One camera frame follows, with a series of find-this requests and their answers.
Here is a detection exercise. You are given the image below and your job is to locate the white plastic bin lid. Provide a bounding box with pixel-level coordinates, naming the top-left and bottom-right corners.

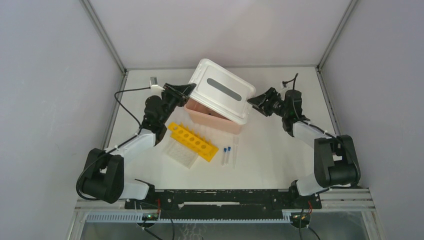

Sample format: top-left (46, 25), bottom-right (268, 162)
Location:
top-left (189, 58), bottom-right (256, 125)

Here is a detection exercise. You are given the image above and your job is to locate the pink plastic bin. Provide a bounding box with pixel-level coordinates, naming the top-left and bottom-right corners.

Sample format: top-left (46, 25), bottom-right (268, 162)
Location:
top-left (183, 99), bottom-right (243, 135)

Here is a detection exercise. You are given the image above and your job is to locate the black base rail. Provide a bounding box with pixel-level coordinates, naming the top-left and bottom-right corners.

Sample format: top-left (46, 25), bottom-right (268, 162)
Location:
top-left (124, 189), bottom-right (322, 221)

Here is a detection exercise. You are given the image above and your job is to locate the yellow test tube rack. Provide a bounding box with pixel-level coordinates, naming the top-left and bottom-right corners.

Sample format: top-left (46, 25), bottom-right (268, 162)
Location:
top-left (167, 122), bottom-right (219, 162)

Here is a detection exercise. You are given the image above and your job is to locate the blue capped tube left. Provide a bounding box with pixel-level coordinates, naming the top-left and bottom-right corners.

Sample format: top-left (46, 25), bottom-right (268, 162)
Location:
top-left (221, 147), bottom-right (228, 166)

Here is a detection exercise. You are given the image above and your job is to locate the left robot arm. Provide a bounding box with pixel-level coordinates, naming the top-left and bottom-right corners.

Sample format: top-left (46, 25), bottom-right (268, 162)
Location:
top-left (75, 83), bottom-right (197, 209)

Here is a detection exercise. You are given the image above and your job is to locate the left camera cable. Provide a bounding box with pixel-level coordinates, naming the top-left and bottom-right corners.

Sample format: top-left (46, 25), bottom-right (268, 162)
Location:
top-left (114, 86), bottom-right (152, 128)

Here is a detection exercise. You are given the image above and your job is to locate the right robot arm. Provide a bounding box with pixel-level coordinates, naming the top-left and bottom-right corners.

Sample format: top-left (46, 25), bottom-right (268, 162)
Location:
top-left (247, 87), bottom-right (361, 208)

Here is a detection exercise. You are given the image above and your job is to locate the clear well plate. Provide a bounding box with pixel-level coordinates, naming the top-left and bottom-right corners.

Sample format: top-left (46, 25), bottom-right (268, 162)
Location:
top-left (164, 139), bottom-right (198, 169)

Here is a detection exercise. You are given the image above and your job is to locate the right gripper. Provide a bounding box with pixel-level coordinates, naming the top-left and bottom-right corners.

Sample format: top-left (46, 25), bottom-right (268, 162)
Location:
top-left (246, 86), bottom-right (289, 118)

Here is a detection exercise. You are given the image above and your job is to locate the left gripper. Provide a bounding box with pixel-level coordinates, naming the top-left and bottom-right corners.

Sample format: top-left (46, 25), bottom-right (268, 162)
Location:
top-left (159, 83), bottom-right (196, 125)

